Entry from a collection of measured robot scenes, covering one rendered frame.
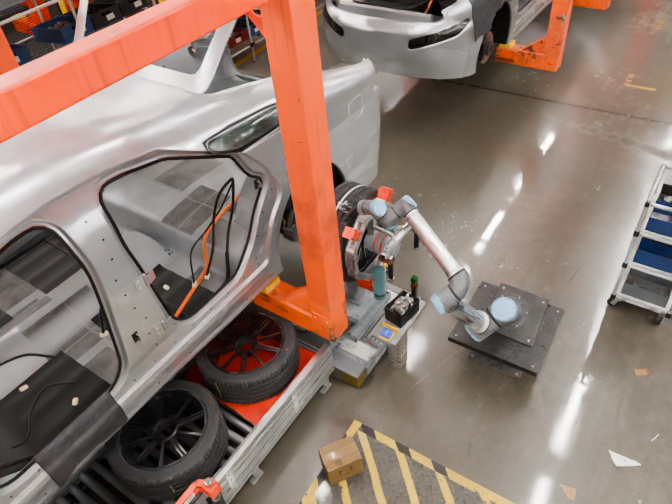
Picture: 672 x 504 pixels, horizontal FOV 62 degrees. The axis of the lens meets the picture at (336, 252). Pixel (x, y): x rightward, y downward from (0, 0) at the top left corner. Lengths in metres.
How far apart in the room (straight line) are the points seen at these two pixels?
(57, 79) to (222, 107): 1.54
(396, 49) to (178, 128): 3.20
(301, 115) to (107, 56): 0.99
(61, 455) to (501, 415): 2.57
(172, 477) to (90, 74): 2.20
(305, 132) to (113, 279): 1.11
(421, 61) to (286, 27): 3.45
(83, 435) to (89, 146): 1.39
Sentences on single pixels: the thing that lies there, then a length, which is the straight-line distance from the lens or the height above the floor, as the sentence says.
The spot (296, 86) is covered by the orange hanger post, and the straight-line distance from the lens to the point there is 2.47.
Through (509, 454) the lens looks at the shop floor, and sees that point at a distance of 3.80.
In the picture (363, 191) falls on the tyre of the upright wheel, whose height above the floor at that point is 1.17.
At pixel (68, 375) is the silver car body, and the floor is 0.80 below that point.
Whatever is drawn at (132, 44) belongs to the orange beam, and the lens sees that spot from 1.87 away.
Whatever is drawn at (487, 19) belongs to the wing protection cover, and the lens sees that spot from 5.85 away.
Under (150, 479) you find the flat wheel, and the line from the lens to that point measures 3.35.
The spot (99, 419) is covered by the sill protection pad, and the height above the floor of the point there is 0.92.
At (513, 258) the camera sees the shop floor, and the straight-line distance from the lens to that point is 4.91.
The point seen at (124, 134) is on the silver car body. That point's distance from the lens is 2.90.
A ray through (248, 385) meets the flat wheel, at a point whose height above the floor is 0.48.
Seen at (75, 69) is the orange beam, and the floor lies 2.70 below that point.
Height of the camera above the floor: 3.31
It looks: 42 degrees down
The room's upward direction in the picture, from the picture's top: 6 degrees counter-clockwise
